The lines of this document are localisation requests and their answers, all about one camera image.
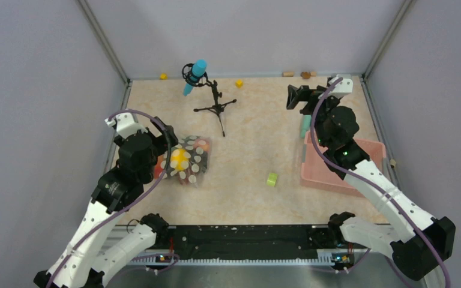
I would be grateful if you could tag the brown wooden piece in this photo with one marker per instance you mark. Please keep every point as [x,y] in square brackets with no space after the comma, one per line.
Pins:
[307,74]

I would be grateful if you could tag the black microphone tripod stand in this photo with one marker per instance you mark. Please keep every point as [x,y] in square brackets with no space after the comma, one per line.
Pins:
[217,108]

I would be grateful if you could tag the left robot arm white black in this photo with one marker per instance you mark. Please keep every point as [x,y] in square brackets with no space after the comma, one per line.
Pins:
[82,264]

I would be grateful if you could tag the clear zip top bag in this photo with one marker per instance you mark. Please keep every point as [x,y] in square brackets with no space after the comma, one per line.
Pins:
[200,149]

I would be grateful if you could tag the red pepper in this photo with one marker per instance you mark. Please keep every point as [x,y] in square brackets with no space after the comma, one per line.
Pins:
[159,167]

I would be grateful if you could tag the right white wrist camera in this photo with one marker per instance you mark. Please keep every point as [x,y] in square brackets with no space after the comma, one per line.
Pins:
[344,85]

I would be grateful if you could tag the yellow lemon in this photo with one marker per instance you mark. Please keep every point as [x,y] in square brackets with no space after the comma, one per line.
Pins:
[180,159]

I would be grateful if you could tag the yellow cube at back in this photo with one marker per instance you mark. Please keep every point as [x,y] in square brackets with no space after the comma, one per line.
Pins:
[239,83]

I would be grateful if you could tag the blue microphone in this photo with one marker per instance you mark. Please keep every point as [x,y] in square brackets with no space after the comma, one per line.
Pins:
[192,73]

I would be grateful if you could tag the teal cylinder tube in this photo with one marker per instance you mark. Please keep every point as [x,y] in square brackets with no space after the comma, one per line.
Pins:
[305,125]

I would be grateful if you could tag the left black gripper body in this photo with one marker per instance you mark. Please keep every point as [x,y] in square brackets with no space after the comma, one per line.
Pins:
[159,142]

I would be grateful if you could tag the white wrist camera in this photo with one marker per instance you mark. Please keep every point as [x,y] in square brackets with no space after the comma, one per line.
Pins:
[344,85]
[125,125]

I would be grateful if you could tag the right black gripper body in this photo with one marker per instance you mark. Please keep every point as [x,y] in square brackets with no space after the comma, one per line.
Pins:
[324,107]

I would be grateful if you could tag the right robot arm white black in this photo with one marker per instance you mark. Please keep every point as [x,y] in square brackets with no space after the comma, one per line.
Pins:
[415,241]

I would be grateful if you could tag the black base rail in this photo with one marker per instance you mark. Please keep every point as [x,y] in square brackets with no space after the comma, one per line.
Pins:
[246,242]

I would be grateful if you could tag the lime green toy brick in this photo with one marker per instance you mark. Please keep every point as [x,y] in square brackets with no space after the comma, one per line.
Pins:
[272,179]

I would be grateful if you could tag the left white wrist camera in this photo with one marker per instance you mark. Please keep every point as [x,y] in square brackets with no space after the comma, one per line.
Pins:
[125,125]

